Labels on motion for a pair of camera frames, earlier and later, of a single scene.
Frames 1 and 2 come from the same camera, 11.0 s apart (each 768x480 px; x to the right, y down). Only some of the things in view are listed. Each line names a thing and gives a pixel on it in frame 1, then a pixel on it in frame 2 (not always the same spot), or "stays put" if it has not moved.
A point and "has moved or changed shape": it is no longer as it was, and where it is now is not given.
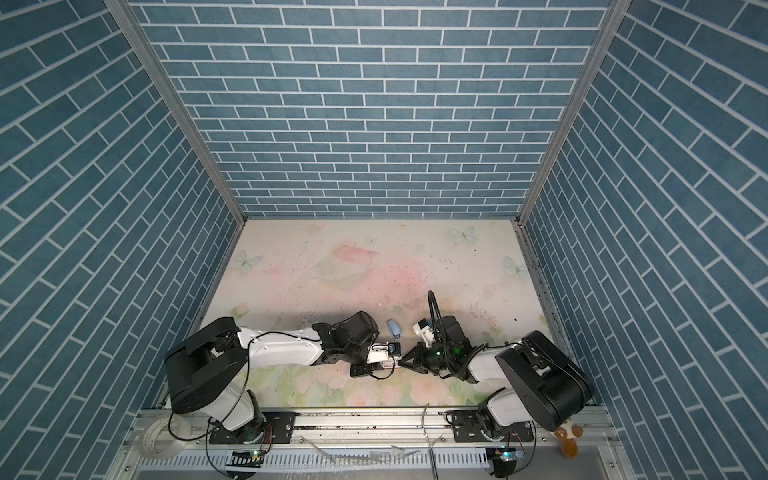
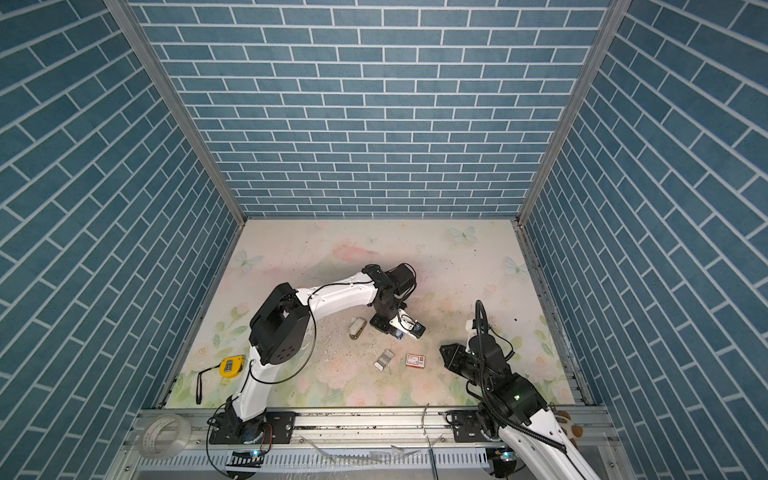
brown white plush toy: x=567 y=433 stays put
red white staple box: x=389 y=364 has moved or changed shape
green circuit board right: x=505 y=461 stays put
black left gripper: x=366 y=370 to x=380 y=323
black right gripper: x=419 y=354 to x=451 y=361
